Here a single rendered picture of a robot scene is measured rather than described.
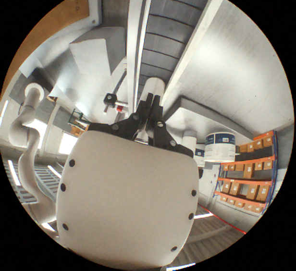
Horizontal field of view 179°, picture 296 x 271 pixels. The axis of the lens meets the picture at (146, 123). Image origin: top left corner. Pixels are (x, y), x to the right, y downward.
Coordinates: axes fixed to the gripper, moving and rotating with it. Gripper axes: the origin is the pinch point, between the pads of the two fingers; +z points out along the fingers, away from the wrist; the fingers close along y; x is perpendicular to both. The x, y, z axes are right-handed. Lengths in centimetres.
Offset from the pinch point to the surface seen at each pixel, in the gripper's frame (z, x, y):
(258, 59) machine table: 12.7, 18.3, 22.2
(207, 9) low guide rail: 4.8, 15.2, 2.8
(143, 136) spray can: 0.3, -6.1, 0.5
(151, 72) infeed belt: 14.1, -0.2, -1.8
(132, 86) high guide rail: 5.5, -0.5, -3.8
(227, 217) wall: -161, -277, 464
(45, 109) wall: 138, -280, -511
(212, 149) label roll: 13.4, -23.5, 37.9
